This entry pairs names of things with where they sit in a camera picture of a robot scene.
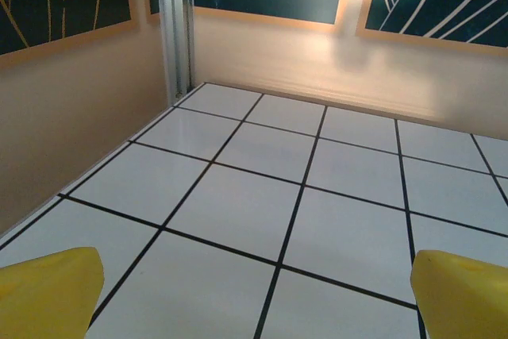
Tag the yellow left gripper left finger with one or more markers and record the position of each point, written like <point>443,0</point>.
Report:
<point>43,295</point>

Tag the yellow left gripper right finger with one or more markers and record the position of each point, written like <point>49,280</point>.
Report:
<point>464,299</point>

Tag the aluminium corner post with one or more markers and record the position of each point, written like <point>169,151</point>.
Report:
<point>174,25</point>

